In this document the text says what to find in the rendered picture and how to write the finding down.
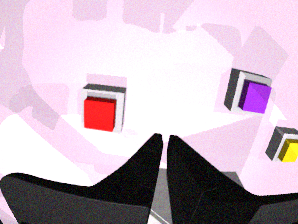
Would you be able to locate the purple button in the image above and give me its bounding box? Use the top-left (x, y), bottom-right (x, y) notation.
top-left (223, 68), bottom-right (273, 116)

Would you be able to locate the red square button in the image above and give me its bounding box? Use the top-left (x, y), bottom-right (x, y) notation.
top-left (81, 83), bottom-right (128, 133)

